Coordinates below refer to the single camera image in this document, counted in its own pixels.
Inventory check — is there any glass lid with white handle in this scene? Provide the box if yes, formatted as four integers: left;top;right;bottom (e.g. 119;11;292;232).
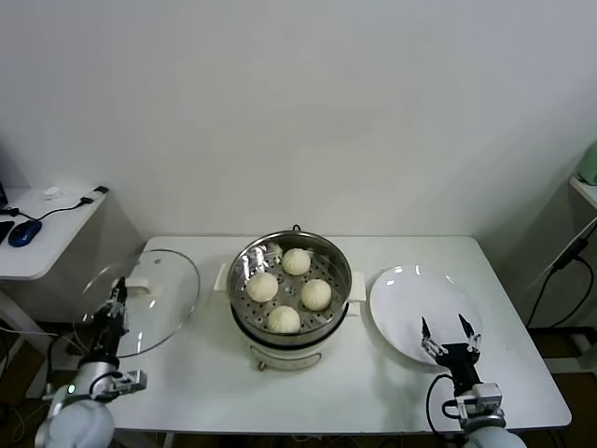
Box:
81;249;201;359

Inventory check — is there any mint green appliance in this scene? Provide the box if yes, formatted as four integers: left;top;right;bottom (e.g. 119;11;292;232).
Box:
576;142;597;186

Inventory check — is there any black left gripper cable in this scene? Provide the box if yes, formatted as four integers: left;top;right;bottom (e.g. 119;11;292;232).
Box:
88;371;125;403

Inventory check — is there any white steamed baozi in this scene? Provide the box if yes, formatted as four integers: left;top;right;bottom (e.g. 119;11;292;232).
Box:
299;278;333;312
245;273;280;303
281;247;312;276
266;305;301;334

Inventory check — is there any black power adapter cable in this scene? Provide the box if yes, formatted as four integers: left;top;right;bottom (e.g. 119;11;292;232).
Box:
524;235;592;328

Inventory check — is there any white electric cooker pot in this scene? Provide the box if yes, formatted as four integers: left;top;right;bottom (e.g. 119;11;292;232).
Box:
214;263;367;373

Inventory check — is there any black desk cable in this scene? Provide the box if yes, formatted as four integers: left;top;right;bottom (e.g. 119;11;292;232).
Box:
0;197;93;223

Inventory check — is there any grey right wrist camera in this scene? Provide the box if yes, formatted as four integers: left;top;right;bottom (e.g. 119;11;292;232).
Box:
454;382;505;419

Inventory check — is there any white round plate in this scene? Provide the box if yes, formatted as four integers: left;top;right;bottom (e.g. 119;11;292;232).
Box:
368;264;481;371

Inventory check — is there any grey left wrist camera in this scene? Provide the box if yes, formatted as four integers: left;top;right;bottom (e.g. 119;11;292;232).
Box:
95;370;148;398

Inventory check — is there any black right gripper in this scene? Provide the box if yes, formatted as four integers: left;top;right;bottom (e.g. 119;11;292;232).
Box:
419;314;483;391

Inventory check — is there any blue computer mouse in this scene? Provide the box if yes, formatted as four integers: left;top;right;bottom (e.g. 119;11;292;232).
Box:
7;219;43;247

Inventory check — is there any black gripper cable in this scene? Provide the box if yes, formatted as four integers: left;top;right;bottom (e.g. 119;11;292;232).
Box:
88;371;125;403
426;372;461;438

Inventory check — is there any stainless steel steamer basket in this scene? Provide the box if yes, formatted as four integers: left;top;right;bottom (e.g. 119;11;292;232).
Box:
228;231;354;340

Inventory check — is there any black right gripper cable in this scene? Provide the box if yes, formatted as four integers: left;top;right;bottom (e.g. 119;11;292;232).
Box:
426;372;461;438

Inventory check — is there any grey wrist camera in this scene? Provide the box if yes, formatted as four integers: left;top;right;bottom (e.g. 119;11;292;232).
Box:
95;370;148;398
454;382;505;419

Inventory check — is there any white side table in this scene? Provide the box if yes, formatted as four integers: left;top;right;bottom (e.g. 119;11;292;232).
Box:
567;175;597;211

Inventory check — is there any white side desk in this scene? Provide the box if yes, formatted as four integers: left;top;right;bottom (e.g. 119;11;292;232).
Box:
0;186;107;402

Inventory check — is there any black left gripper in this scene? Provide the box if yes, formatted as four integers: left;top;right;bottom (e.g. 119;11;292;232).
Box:
90;276;130;363

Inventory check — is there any white floor cable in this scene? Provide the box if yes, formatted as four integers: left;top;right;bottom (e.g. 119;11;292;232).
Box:
0;326;84;358

